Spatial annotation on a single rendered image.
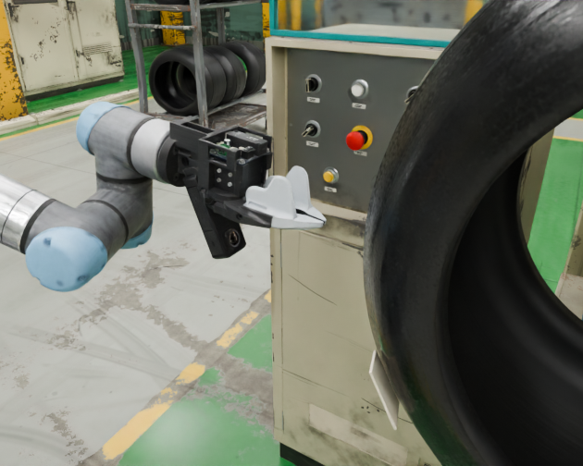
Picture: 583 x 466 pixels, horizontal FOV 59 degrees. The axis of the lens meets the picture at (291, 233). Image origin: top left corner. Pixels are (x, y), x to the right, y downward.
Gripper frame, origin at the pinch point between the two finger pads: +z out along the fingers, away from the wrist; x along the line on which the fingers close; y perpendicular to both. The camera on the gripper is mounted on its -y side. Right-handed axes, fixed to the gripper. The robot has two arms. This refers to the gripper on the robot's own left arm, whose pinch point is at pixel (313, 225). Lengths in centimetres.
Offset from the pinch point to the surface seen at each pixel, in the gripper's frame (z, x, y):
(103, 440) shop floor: -78, 25, -124
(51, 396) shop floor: -110, 28, -128
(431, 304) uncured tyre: 16.8, -12.4, 5.1
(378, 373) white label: 13.8, -10.6, -5.4
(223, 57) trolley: -250, 299, -68
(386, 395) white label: 15.1, -10.9, -7.1
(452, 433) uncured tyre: 21.4, -12.3, -6.0
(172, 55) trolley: -263, 253, -64
